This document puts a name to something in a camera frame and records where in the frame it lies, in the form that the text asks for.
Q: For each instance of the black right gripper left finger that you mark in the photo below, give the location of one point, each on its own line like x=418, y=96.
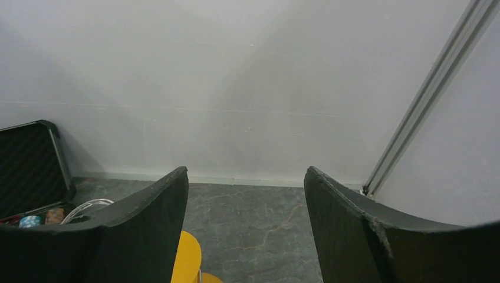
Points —
x=134, y=239

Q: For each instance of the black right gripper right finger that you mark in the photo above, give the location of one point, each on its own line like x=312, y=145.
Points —
x=360, y=240

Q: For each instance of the yellow plastic wine glass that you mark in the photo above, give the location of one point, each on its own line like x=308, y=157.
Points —
x=187, y=267

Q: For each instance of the clear wine glass on rack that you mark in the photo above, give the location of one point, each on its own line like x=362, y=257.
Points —
x=85, y=211

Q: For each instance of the black poker chip case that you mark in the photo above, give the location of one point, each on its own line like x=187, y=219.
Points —
x=35, y=176

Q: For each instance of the aluminium frame post right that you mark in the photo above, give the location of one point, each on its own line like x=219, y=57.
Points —
x=455, y=51

